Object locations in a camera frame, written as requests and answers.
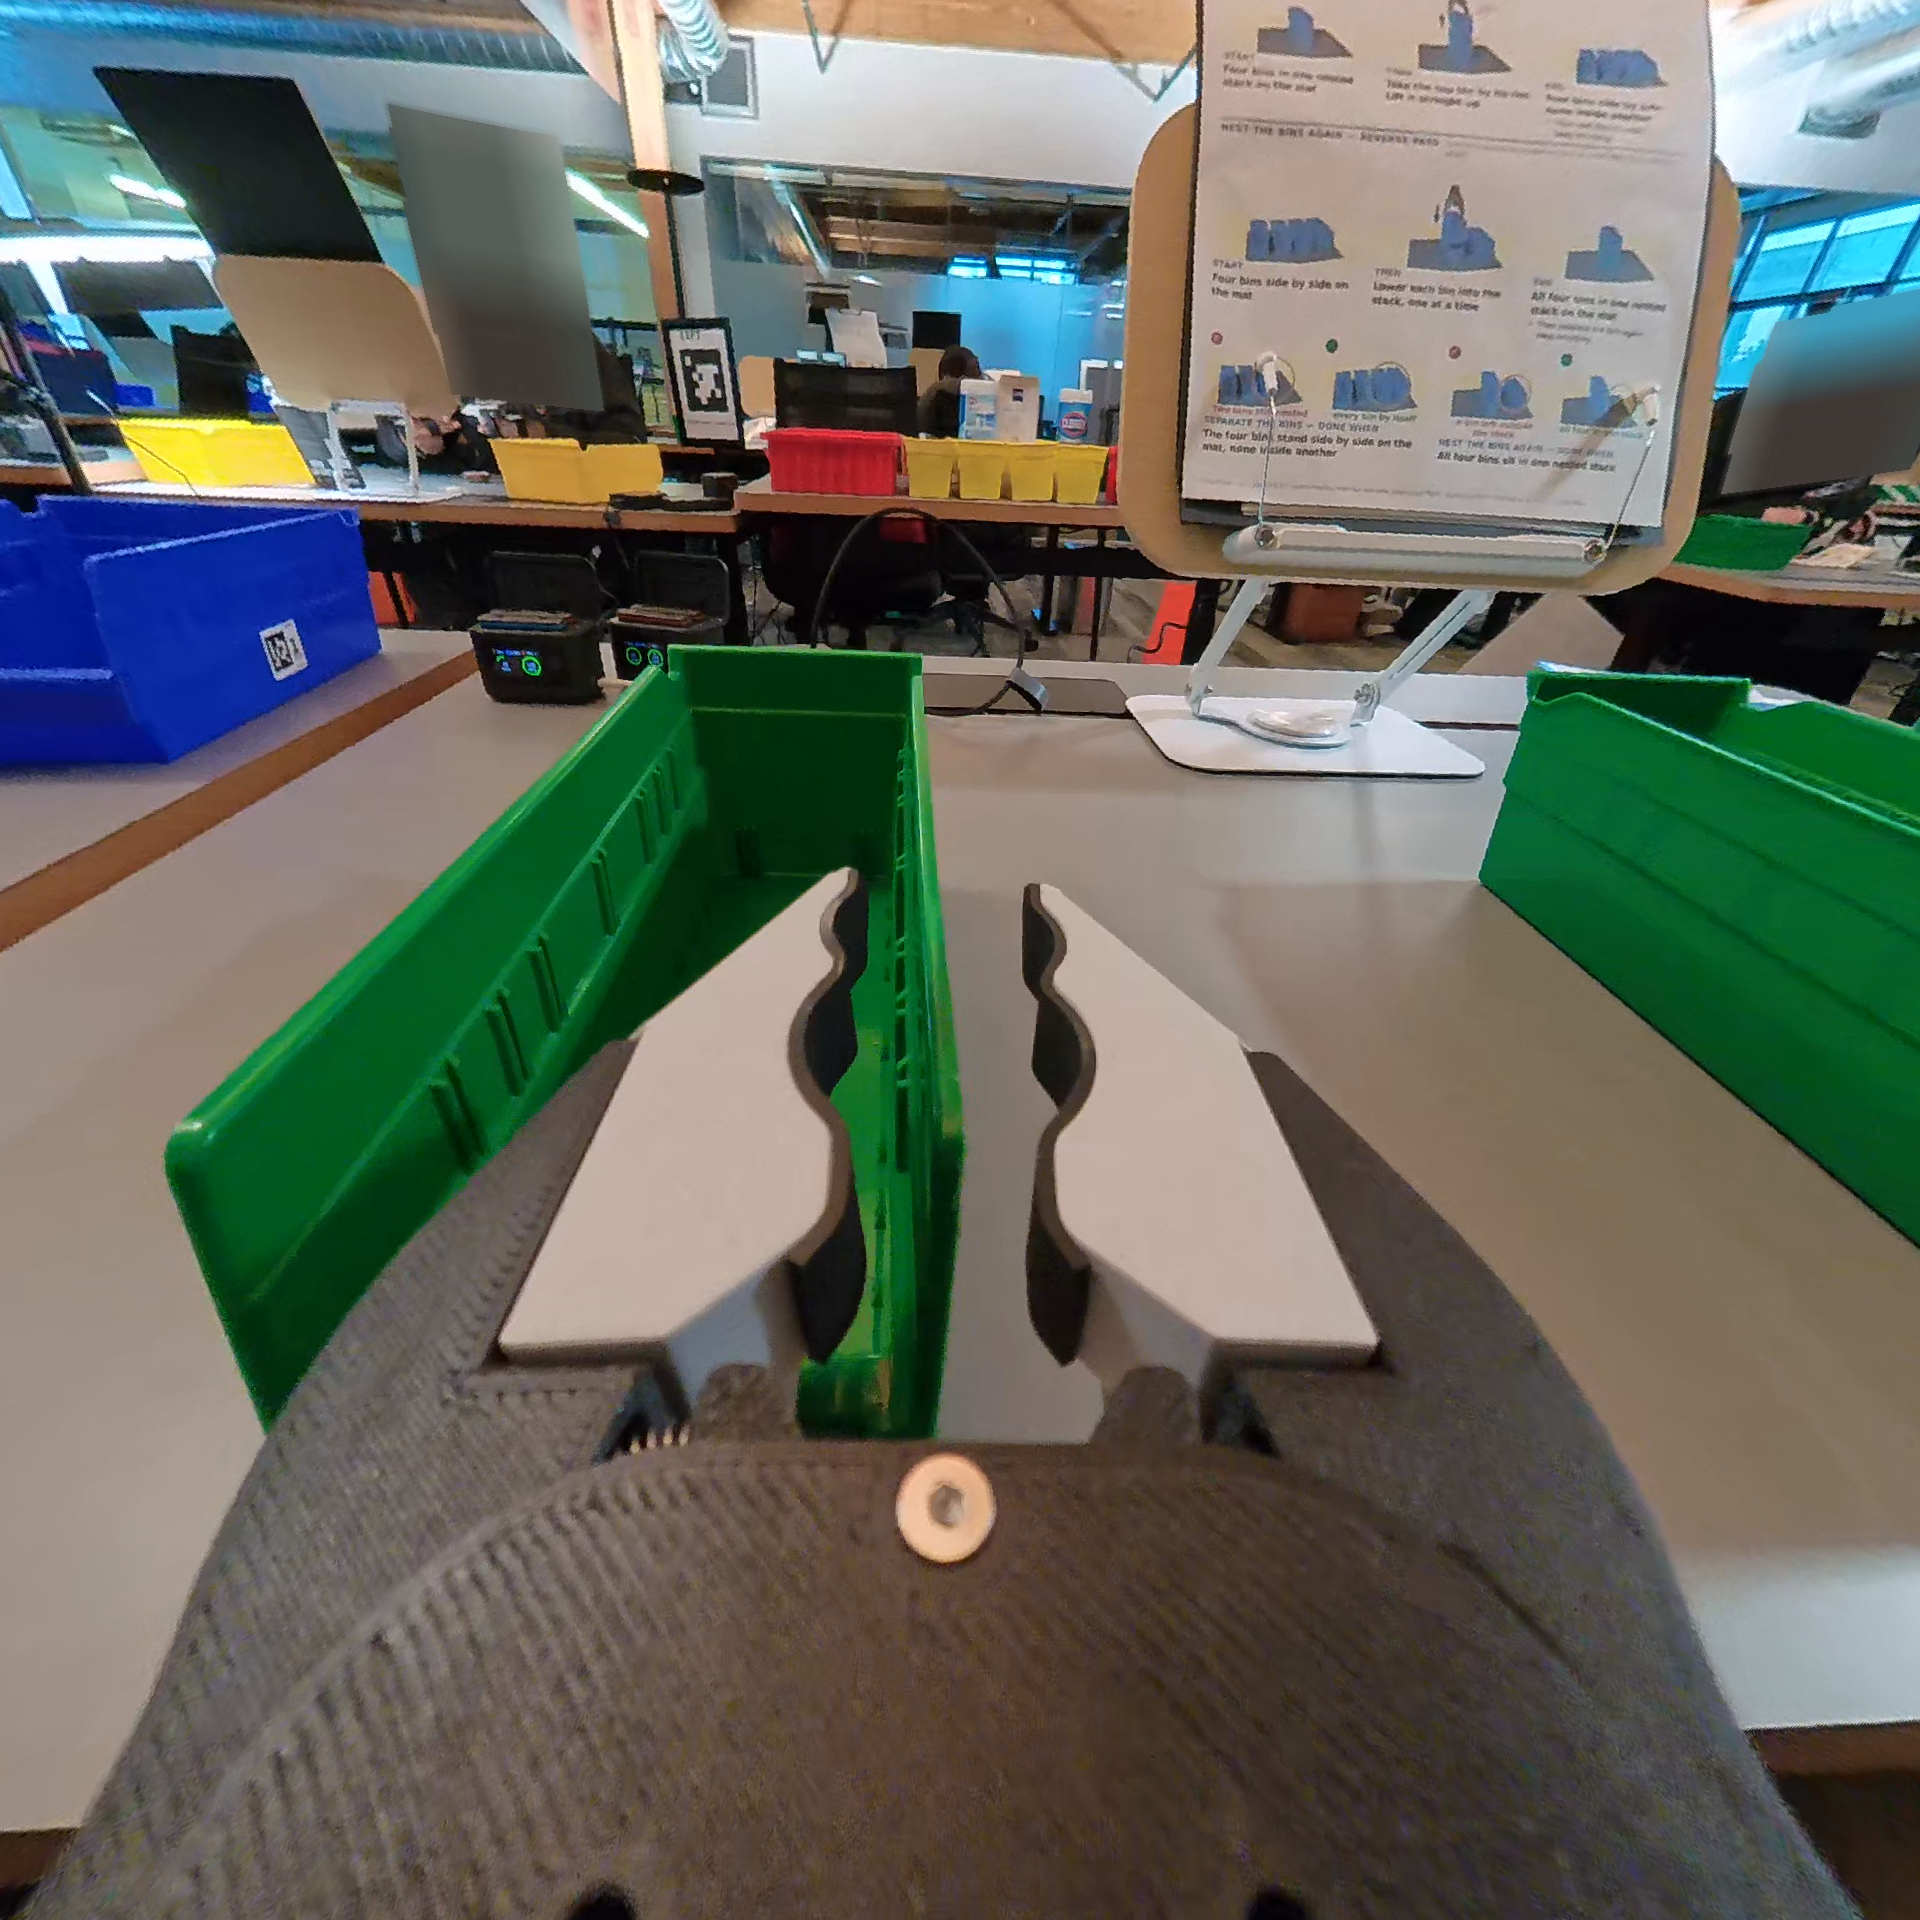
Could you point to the grey desk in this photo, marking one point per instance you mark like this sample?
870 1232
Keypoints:
1276 977

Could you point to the black computer monitor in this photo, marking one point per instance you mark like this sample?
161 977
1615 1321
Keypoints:
840 396

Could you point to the black white marker sign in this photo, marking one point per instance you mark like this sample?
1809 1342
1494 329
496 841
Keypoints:
702 383

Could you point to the blue plastic bin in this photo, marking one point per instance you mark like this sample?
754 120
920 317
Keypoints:
38 632

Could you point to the blue bin with tag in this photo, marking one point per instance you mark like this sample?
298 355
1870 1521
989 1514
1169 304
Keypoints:
223 632

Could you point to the wooden document stand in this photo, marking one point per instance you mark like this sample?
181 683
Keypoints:
1164 450
339 340

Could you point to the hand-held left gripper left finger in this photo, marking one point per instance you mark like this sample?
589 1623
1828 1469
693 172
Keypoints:
688 1170

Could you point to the large yellow bin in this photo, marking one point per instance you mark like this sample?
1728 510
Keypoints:
570 468
216 450

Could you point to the red plastic bin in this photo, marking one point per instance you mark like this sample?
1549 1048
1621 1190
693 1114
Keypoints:
834 463

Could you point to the printed instruction sheet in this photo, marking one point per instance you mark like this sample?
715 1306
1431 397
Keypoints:
1426 300

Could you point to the white wipes canister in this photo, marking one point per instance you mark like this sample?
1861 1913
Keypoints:
978 408
1079 413

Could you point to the small green background bin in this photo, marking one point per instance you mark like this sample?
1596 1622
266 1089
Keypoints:
1748 545

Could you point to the black sheet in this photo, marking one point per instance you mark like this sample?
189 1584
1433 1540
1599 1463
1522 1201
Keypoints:
240 166

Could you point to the black power station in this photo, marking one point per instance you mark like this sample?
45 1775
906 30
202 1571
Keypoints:
669 623
537 632

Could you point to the small yellow bin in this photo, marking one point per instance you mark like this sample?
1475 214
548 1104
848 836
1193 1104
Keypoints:
1082 474
980 474
1031 474
929 474

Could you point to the long wooden table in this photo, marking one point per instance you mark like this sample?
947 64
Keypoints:
449 506

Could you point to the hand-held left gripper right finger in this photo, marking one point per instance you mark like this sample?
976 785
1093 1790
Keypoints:
1199 1201

